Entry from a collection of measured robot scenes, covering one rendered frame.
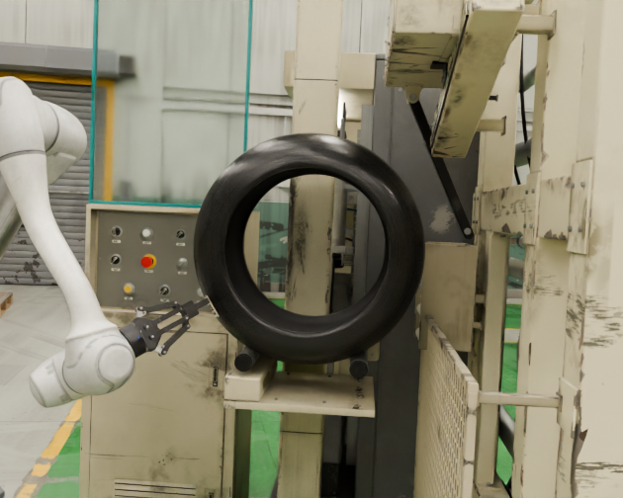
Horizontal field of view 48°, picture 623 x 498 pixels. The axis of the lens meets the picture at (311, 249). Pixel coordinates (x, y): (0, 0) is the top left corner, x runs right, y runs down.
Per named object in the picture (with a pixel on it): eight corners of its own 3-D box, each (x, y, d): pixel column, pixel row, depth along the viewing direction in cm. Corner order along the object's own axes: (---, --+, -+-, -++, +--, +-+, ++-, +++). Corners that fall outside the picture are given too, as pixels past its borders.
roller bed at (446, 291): (413, 337, 218) (418, 240, 216) (462, 340, 217) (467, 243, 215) (418, 349, 198) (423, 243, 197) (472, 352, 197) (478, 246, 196)
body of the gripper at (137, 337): (108, 332, 160) (142, 314, 166) (126, 365, 160) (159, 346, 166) (119, 325, 154) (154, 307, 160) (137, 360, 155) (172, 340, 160)
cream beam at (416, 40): (382, 87, 201) (385, 35, 200) (472, 90, 199) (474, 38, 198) (391, 33, 140) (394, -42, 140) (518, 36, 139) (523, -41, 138)
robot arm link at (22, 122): (35, 144, 146) (66, 154, 160) (14, 62, 147) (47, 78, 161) (-22, 163, 148) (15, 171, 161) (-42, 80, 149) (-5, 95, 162)
